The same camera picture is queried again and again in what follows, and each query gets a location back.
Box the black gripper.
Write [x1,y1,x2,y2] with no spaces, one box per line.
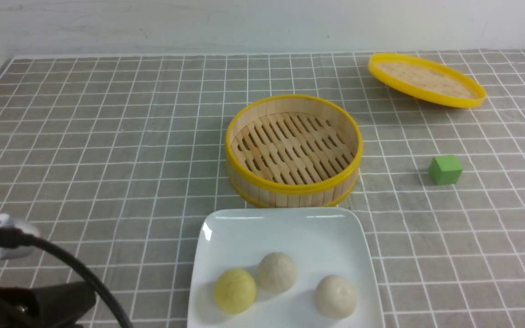
[0,282,96,328]

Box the beige steamed bun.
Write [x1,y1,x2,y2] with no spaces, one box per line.
[257,252,299,293]

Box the white steamed bun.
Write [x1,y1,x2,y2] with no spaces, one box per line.
[314,275,358,320]

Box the yellow steamed bun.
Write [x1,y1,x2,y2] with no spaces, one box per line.
[213,268,257,315]

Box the white square plate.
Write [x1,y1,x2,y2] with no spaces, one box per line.
[187,207,385,328]

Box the grey checkered tablecloth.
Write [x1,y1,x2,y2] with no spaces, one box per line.
[0,49,525,328]

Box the yellow-rimmed bamboo steamer basket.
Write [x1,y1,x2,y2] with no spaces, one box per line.
[225,95,363,208]

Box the green cube block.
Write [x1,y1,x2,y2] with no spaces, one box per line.
[428,155,463,185]

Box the yellow-rimmed bamboo steamer lid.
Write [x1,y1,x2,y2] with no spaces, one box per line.
[367,53,487,108]

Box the black cable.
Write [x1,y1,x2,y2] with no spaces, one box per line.
[0,227,134,328]

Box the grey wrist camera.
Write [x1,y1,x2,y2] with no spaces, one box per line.
[0,213,40,260]

